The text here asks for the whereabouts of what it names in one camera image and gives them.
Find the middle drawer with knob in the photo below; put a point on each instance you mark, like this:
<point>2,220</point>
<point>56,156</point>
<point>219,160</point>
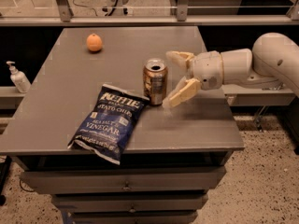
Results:
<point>131,203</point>

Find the metal rail frame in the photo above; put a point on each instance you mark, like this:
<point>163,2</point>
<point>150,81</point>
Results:
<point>147,12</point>

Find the top drawer with knob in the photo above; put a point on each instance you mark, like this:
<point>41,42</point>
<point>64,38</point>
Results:
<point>130,180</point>

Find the drawer with knob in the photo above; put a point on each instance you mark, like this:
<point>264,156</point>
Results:
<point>130,180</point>
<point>131,203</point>

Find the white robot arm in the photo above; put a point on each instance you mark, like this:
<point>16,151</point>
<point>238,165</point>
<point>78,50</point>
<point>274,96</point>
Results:
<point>273,60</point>

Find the white pump soap bottle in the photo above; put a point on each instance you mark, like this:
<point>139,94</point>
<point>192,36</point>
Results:
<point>18,78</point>

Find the blue Kettle chip bag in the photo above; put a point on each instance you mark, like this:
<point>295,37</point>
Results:
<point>108,128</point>

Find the orange fruit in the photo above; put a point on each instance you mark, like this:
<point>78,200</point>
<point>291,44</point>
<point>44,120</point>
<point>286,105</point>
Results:
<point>94,43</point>

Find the grey drawer cabinet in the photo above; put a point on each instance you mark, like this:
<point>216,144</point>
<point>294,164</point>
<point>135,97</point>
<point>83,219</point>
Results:
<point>199,133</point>

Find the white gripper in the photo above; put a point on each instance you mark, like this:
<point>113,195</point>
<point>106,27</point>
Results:
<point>207,68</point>

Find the orange soda can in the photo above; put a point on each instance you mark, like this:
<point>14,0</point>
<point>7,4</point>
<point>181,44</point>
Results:
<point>155,73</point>

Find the bottom drawer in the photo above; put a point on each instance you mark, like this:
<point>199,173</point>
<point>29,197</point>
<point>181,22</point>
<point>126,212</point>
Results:
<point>160,217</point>

